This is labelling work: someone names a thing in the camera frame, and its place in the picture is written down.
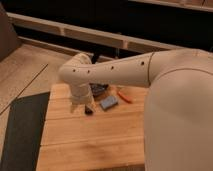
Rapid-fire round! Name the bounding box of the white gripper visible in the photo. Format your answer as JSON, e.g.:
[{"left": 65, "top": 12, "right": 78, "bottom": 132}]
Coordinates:
[{"left": 70, "top": 85, "right": 95, "bottom": 112}]

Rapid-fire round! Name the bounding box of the white shelf rail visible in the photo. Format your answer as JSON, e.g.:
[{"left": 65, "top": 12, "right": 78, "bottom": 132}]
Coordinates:
[{"left": 7, "top": 12, "right": 181, "bottom": 53}]

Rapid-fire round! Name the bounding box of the blue sponge block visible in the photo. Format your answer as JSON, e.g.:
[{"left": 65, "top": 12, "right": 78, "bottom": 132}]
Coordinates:
[{"left": 100, "top": 96, "right": 118, "bottom": 110}]

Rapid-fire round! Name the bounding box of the orange carrot toy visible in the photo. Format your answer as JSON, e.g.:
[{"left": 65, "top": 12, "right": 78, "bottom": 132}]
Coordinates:
[{"left": 117, "top": 91, "right": 132, "bottom": 103}]

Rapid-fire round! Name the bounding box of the dark ceramic bowl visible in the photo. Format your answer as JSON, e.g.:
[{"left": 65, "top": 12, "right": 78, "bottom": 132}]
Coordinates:
[{"left": 90, "top": 84, "right": 109, "bottom": 97}]

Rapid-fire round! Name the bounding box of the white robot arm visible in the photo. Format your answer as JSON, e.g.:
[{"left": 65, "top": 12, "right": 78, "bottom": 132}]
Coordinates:
[{"left": 59, "top": 48, "right": 213, "bottom": 171}]

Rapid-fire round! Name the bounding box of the brown furniture corner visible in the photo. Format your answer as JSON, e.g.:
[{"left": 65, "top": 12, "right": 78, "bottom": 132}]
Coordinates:
[{"left": 0, "top": 2, "right": 21, "bottom": 62}]

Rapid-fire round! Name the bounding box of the small dark bottle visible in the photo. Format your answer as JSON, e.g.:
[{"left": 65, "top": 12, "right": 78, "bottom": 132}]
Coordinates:
[{"left": 85, "top": 105, "right": 94, "bottom": 115}]

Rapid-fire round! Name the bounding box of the dark floor mat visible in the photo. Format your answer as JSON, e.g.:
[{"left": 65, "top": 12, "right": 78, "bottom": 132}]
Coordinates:
[{"left": 0, "top": 92, "right": 50, "bottom": 171}]

